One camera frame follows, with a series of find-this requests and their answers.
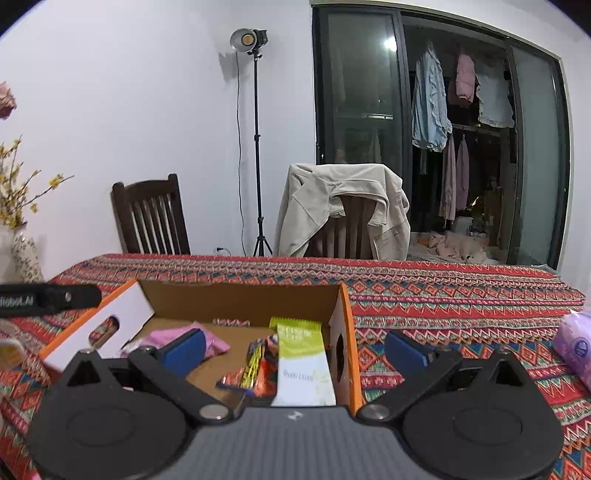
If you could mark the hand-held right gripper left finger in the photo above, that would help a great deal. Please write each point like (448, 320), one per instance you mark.
(184, 350)

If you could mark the dark wooden chair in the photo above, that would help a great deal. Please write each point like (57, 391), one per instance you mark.
(147, 217)

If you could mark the green white snack packet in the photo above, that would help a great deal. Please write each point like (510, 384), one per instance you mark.
(300, 369)

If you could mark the purple tissue pack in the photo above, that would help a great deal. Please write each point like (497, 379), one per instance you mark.
(575, 344)

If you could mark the pink hanging jacket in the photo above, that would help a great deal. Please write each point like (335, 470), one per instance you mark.
(466, 78)

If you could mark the studio light on stand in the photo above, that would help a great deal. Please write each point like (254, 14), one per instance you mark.
(244, 39)

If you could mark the yellow flower branches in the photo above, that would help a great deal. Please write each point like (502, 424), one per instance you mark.
(14, 213)

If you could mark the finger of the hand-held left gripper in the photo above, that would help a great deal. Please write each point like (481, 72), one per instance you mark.
(78, 295)

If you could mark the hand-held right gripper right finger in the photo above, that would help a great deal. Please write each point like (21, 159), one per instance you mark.
(406, 353)

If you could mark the beige jacket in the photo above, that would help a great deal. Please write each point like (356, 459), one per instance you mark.
(304, 207)

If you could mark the light blue hanging garment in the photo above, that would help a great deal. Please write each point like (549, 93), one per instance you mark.
(494, 101)

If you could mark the cream fluffy dog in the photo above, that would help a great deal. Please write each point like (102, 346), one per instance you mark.
(461, 247)

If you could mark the red yellow snack packet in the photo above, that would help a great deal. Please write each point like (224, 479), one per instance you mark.
(263, 378)

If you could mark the purple snack packet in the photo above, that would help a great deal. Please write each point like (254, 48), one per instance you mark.
(217, 344)

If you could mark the wooden chair under jacket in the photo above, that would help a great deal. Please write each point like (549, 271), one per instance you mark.
(346, 235)

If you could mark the blue denim shirt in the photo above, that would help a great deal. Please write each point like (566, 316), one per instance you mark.
(429, 110)

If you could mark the sliding glass door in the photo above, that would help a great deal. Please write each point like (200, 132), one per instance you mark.
(355, 69)

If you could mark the dried pink roses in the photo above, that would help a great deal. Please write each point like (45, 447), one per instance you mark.
(5, 99)

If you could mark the long pink hanging garment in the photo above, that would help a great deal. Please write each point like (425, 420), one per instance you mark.
(462, 175)
(448, 180)

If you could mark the orange cardboard box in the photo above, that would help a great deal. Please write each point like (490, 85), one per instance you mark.
(240, 300)

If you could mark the floral white vase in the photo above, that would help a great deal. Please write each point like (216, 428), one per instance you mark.
(25, 256)

